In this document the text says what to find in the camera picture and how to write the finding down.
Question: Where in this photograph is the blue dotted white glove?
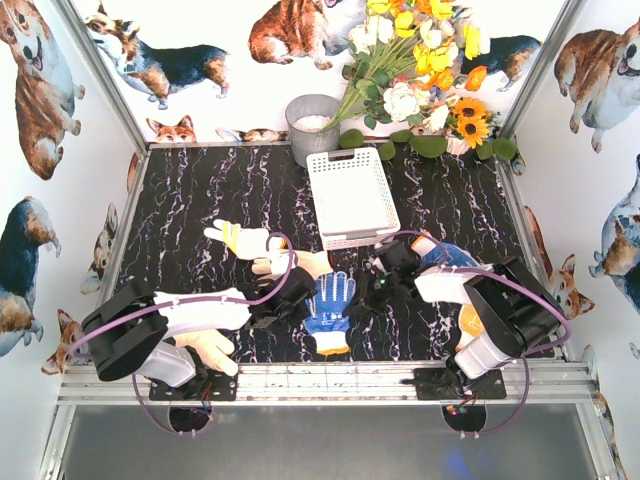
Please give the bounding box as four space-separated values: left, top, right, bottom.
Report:
304 271 356 356

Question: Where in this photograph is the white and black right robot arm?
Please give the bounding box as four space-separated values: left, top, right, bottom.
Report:
343 235 567 386

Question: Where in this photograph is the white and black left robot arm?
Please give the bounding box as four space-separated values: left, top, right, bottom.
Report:
71 267 317 388

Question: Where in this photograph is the white plastic storage basket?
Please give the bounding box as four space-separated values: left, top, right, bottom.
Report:
306 147 400 251

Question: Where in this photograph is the plain white cotton glove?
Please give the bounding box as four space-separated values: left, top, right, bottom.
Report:
252 249 334 280

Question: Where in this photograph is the white glove with yellow stripes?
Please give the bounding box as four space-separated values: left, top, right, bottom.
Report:
203 219 287 260

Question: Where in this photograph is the cream leather glove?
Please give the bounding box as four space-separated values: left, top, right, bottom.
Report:
174 329 239 377

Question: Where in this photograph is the yellow dotted glove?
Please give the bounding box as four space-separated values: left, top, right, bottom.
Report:
458 304 485 348

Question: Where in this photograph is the grey metal bucket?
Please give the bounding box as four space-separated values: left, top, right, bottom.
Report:
285 94 340 166

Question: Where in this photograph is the artificial flower bouquet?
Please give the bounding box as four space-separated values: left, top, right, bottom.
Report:
325 1 517 160

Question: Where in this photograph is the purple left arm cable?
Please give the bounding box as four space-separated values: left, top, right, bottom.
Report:
69 232 296 437

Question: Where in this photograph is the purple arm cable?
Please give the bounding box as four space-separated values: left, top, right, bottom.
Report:
69 232 296 437
384 229 574 436

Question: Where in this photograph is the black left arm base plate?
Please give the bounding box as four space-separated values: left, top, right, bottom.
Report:
149 368 238 401

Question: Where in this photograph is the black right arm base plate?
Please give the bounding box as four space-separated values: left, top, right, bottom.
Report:
400 368 507 400

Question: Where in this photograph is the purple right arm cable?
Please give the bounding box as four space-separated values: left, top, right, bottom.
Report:
384 229 574 436

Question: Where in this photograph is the aluminium front rail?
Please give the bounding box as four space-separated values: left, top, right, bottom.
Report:
57 358 597 406

